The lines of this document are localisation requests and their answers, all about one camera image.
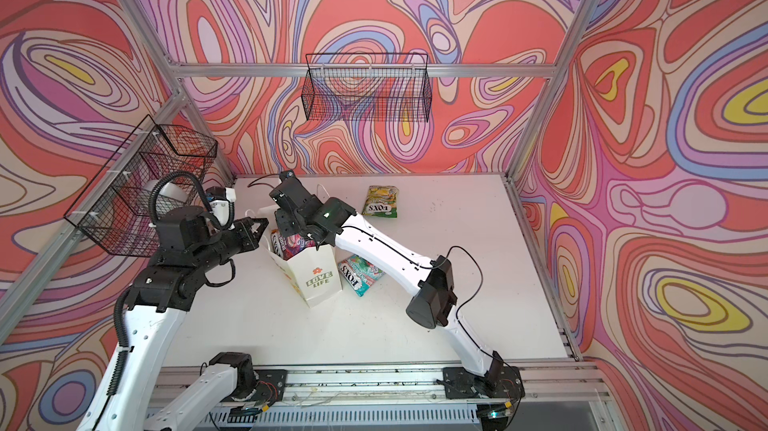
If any black wire basket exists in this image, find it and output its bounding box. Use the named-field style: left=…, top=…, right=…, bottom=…
left=64, top=116, right=218, bottom=257
left=301, top=52, right=433, bottom=123

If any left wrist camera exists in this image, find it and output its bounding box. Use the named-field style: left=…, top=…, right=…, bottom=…
left=205, top=186, right=236, bottom=229

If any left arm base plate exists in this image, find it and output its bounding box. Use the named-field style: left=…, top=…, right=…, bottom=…
left=226, top=369, right=288, bottom=416

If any black wire basket left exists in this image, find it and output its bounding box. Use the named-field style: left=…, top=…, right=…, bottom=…
left=64, top=116, right=218, bottom=257

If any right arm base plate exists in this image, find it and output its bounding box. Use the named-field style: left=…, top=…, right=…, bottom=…
left=435, top=366, right=526, bottom=402

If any teal Fox's mint blossom bag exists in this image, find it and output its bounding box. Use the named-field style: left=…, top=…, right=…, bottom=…
left=338, top=255, right=385, bottom=297

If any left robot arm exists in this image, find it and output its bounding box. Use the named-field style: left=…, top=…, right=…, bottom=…
left=78, top=171, right=268, bottom=430

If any white tape roll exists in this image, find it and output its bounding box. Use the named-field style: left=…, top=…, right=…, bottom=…
left=143, top=180, right=187, bottom=204

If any black wire basket back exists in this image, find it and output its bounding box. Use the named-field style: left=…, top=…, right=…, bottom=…
left=301, top=52, right=433, bottom=123

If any purple Fox's berries bag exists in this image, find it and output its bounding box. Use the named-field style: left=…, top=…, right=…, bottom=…
left=270, top=230, right=316, bottom=261

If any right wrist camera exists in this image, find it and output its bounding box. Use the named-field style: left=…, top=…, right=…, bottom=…
left=279, top=170, right=296, bottom=183

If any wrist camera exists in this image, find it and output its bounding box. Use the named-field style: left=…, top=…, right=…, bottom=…
left=279, top=170, right=296, bottom=183
left=205, top=186, right=236, bottom=229

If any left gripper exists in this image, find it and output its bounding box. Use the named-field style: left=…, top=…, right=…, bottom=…
left=189, top=215, right=268, bottom=276

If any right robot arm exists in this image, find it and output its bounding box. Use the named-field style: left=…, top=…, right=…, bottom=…
left=270, top=170, right=505, bottom=397

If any illustrated paper gift bag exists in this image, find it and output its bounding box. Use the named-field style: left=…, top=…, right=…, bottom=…
left=245, top=204, right=342, bottom=308

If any green Fox's bag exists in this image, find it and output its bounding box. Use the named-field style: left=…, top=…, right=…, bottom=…
left=362, top=185, right=399, bottom=219

